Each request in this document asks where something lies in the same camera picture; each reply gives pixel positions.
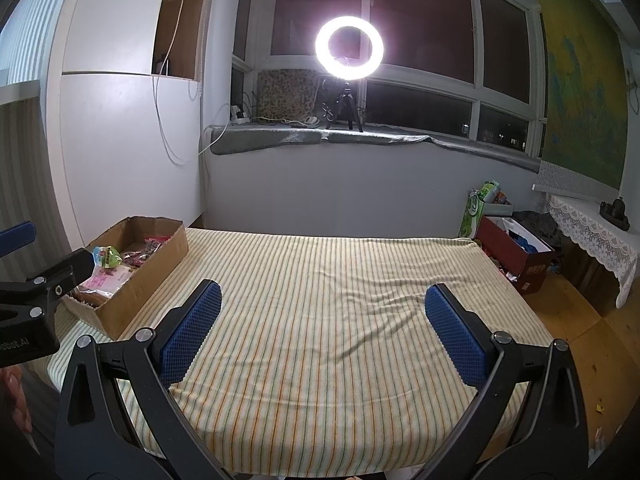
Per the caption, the brown cardboard box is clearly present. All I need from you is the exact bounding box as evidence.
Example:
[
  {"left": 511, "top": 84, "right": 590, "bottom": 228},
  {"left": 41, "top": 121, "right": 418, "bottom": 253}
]
[{"left": 62, "top": 216, "right": 190, "bottom": 341}]

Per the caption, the white lace cloth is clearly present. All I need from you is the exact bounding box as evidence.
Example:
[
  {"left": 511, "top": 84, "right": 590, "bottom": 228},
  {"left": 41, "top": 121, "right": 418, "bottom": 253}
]
[{"left": 544, "top": 194, "right": 640, "bottom": 309}]

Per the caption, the sliced bread packet pink print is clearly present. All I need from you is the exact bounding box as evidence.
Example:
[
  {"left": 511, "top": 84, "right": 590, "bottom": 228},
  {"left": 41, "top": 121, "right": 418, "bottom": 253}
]
[{"left": 79, "top": 265, "right": 137, "bottom": 305}]

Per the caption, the grey windowsill cloth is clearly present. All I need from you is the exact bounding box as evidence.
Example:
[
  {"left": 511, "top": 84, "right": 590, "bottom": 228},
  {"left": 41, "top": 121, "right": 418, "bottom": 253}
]
[{"left": 210, "top": 124, "right": 544, "bottom": 172}]

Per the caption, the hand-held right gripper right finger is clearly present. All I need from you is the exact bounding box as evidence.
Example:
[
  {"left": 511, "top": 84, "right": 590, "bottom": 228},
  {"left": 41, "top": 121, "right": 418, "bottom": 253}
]
[{"left": 424, "top": 283, "right": 588, "bottom": 480}]

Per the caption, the red shoe box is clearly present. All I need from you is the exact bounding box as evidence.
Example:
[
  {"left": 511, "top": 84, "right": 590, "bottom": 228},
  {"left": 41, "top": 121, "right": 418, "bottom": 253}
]
[{"left": 474, "top": 215, "right": 557, "bottom": 294}]

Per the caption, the white ring light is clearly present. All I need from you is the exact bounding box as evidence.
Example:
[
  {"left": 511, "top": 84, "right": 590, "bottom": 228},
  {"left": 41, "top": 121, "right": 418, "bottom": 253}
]
[{"left": 314, "top": 15, "right": 386, "bottom": 81}]

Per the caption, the green tissue pack bag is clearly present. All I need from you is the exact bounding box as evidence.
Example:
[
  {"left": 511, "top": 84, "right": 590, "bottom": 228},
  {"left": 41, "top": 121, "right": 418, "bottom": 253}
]
[{"left": 458, "top": 180, "right": 501, "bottom": 239}]

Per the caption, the white cable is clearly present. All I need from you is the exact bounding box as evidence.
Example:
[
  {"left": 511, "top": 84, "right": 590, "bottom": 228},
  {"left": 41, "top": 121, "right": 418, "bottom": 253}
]
[{"left": 151, "top": 0, "right": 207, "bottom": 165}]

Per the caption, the dark cloth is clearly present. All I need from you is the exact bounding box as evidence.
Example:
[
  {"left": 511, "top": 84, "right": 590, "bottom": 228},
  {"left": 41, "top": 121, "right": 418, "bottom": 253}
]
[{"left": 512, "top": 209, "right": 562, "bottom": 249}]

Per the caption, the dark figurine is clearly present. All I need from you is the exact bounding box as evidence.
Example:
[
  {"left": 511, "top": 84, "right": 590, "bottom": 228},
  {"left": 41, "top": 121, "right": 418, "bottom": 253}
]
[{"left": 599, "top": 197, "right": 632, "bottom": 231}]

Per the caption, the person's left hand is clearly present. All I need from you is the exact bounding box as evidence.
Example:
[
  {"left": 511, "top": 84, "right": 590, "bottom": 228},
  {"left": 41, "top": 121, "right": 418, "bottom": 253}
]
[{"left": 0, "top": 366, "right": 32, "bottom": 433}]

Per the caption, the leopard print cushion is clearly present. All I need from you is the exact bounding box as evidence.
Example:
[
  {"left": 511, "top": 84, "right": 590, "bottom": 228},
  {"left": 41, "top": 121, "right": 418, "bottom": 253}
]
[{"left": 257, "top": 69, "right": 319, "bottom": 121}]

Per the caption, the yellow green wall map poster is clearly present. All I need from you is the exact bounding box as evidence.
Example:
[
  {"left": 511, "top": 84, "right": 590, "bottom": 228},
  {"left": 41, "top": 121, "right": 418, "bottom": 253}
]
[{"left": 532, "top": 0, "right": 632, "bottom": 197}]

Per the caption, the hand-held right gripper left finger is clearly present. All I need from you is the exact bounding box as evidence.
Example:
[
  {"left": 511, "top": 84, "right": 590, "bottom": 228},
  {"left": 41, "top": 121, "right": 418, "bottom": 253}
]
[{"left": 55, "top": 279, "right": 226, "bottom": 480}]

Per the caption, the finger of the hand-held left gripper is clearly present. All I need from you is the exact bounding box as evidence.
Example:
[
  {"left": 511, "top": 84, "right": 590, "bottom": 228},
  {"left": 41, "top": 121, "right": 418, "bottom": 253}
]
[
  {"left": 30, "top": 249, "right": 96, "bottom": 313},
  {"left": 0, "top": 222, "right": 37, "bottom": 258}
]

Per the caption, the black tripod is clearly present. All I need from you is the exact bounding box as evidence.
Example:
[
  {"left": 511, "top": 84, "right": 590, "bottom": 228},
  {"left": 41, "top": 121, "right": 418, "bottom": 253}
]
[{"left": 325, "top": 79, "right": 364, "bottom": 134}]

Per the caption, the white cupboard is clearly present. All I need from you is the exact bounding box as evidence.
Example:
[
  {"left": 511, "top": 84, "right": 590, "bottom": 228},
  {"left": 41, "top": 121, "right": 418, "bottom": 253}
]
[{"left": 59, "top": 0, "right": 210, "bottom": 242}]

